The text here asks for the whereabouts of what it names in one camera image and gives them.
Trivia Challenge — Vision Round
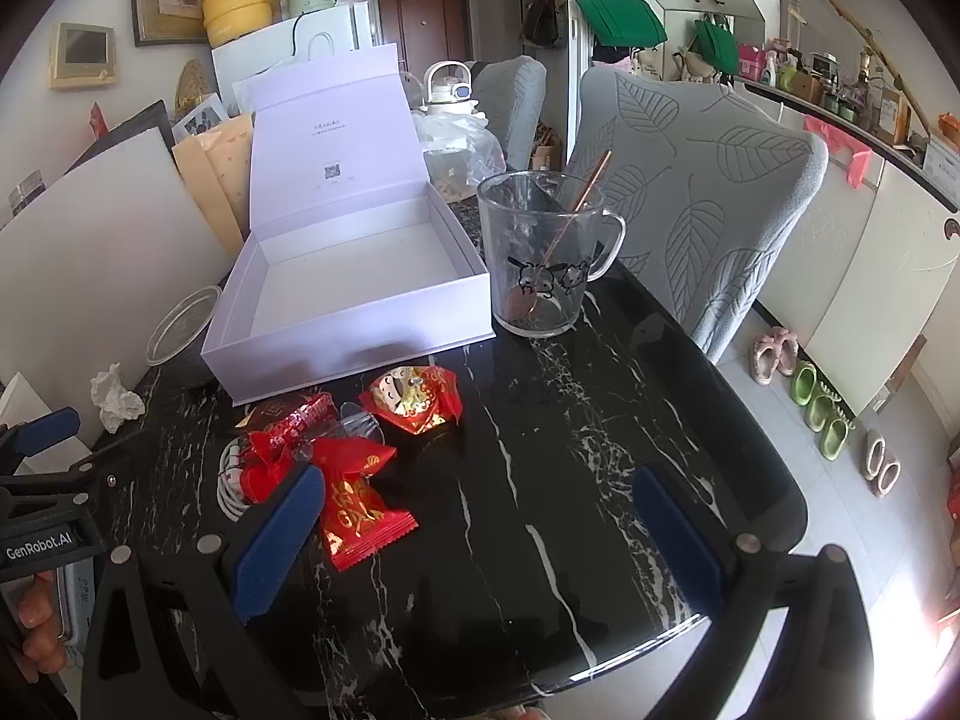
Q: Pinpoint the white water bottle with handle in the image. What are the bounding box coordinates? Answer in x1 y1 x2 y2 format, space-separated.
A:
424 60 481 117

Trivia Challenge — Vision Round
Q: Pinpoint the grey leaf-pattern chair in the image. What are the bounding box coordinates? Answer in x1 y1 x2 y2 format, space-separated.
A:
463 56 548 173
564 64 830 367

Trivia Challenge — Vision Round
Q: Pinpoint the dry wooden branch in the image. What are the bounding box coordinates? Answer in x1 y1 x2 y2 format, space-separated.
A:
772 0 938 136

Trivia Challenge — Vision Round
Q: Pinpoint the red cartoon snack packet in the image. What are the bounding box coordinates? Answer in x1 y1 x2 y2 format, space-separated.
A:
358 364 462 436

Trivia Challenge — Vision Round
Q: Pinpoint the crumpled white tissue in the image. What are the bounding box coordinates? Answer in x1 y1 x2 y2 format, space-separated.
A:
90 364 146 432

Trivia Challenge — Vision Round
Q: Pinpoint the white board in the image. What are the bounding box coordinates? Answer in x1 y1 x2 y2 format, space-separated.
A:
0 127 241 451

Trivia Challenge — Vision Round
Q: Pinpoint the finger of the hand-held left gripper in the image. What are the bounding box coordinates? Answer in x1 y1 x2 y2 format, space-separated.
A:
0 406 82 466
0 426 162 511

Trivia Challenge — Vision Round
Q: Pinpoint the long red snack bar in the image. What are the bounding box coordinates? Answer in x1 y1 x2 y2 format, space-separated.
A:
262 392 335 455

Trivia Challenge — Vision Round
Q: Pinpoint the plain brown paper envelope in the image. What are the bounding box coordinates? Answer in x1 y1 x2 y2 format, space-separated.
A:
172 131 245 256

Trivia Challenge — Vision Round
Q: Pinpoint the copper spoon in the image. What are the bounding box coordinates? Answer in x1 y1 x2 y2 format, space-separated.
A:
504 150 612 323

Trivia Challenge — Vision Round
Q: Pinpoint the small red fan toy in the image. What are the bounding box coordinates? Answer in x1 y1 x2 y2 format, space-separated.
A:
238 431 301 503

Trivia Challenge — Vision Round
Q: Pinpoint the person's left hand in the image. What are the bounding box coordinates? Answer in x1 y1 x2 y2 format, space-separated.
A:
15 574 72 661

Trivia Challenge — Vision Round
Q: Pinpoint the cardboard box with items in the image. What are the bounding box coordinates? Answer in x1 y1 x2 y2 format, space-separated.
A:
529 127 563 170

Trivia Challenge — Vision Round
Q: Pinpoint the black-edged counter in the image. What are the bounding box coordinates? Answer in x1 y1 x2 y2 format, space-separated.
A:
739 79 960 215

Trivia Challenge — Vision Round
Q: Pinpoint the small picture frame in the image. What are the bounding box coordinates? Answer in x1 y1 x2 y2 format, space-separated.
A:
877 86 912 143

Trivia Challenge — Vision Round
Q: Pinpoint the white fridge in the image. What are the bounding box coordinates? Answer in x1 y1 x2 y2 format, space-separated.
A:
211 0 374 121

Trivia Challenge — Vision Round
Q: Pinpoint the black-and-white printed paper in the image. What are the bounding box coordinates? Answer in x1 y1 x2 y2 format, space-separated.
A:
174 94 230 143

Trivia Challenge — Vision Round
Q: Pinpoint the wall intercom panel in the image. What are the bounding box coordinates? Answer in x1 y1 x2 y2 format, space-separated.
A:
50 22 119 87

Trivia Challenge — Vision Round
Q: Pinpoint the metal bowl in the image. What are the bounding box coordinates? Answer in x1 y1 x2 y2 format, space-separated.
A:
146 286 224 391

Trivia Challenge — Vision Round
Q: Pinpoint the white gift box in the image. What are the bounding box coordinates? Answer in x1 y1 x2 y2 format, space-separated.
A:
201 43 496 406

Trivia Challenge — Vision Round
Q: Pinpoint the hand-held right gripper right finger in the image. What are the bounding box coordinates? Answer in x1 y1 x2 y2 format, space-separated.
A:
634 465 901 720

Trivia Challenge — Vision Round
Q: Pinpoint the black handbag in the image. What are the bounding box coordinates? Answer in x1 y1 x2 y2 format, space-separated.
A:
523 0 562 47

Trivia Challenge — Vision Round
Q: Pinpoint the clear plastic bag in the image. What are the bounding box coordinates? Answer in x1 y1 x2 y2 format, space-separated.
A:
412 109 507 203

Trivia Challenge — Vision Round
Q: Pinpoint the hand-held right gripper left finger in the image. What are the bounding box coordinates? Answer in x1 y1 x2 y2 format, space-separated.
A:
81 457 327 720

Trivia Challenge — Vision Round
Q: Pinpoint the glass mug with cartoon print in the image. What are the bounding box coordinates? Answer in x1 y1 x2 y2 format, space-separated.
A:
477 171 627 338

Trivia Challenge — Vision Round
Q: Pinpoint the yellow pot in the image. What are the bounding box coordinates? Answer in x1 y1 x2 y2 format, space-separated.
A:
201 0 310 47

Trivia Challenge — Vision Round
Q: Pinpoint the woven straw fan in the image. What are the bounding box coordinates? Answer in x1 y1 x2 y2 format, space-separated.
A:
175 60 215 117

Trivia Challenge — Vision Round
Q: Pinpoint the green tote bag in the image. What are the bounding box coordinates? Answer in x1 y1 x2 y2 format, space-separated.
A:
576 0 667 46

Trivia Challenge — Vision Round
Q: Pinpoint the black pouch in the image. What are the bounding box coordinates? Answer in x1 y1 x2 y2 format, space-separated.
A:
64 100 177 173

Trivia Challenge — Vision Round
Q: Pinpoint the brown door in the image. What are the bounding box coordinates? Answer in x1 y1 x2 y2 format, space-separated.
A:
375 0 475 76

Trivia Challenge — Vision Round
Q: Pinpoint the red gold-print candy packet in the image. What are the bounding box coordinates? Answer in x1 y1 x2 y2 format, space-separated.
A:
311 439 419 572

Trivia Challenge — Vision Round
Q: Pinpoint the clear plastic airplane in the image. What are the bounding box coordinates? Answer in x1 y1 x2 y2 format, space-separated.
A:
296 401 387 462

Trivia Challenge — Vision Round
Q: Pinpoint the white cable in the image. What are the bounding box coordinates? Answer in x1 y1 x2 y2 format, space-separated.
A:
216 439 260 522

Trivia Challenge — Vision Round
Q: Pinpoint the pink plastic stool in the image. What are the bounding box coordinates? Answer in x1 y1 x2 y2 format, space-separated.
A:
802 116 875 188

